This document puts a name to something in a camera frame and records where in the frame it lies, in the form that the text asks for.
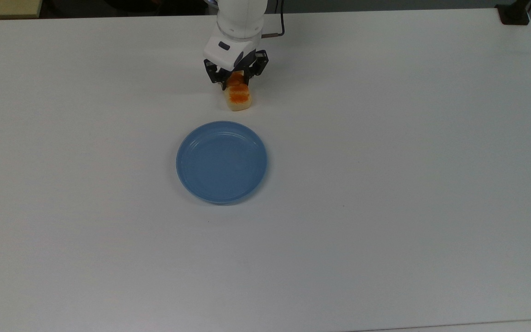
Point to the blue round plate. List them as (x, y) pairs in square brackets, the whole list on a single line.
[(221, 163)]

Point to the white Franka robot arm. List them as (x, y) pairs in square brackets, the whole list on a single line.
[(240, 18)]

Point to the black stand base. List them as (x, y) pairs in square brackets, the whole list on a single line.
[(514, 16)]

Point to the beige board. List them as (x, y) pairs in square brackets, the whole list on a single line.
[(7, 8)]

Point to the orange glazed bread loaf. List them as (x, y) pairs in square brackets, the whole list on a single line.
[(240, 99)]

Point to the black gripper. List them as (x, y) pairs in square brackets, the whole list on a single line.
[(249, 62)]

